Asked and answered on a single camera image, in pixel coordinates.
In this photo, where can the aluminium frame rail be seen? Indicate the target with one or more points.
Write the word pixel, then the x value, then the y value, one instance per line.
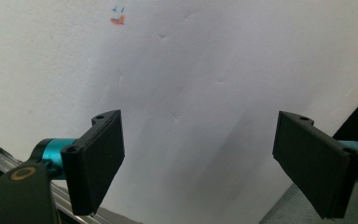
pixel 6 160

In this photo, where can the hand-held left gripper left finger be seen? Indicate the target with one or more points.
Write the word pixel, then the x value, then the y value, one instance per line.
pixel 93 161

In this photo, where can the grey ribbed cloth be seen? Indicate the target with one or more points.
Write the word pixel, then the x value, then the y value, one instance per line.
pixel 292 208

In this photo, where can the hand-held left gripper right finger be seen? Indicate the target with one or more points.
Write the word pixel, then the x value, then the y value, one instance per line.
pixel 313 168

